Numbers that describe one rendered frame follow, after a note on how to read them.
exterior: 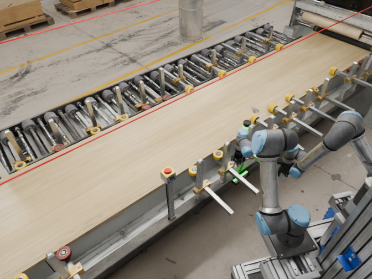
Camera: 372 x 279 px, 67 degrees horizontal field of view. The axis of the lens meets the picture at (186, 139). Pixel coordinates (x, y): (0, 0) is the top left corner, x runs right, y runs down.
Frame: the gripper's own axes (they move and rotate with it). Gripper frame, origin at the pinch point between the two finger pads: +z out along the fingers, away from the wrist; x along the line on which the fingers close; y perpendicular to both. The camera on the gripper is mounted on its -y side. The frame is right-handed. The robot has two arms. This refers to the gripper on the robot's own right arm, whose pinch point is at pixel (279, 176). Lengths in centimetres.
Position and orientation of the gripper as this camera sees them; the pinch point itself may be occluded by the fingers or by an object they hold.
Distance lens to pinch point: 227.6
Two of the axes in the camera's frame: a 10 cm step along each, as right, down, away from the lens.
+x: 7.8, -4.4, 4.4
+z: 0.2, 7.2, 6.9
